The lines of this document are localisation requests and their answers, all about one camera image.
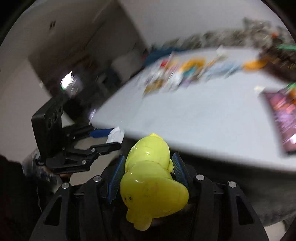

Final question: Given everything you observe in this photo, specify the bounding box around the white tissue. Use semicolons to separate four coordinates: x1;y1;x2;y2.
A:
106;126;125;144

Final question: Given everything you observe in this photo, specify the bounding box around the yellow plastic duck toy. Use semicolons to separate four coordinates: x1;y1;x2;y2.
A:
120;133;189;231

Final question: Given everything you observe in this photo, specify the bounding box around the plastic covered left forearm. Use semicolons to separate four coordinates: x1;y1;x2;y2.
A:
21;148;60;186

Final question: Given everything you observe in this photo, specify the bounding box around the blue cloth on sofa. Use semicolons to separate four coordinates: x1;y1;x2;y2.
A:
142;48;185;67

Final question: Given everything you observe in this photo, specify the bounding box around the black tablet pink screen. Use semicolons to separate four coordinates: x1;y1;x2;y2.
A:
260;90;295;155

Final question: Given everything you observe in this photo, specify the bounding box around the grey blue doll figure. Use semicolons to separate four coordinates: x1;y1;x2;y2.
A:
204;61;242;79

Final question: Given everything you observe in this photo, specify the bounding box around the orange plastic dish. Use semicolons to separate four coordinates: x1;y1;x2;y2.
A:
242;60;267;71

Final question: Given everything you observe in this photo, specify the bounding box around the dark basket of plants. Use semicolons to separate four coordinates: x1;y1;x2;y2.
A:
259;33;295;83

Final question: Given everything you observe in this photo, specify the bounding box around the floral fabric sofa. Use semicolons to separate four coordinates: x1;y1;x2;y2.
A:
151;17;295;50

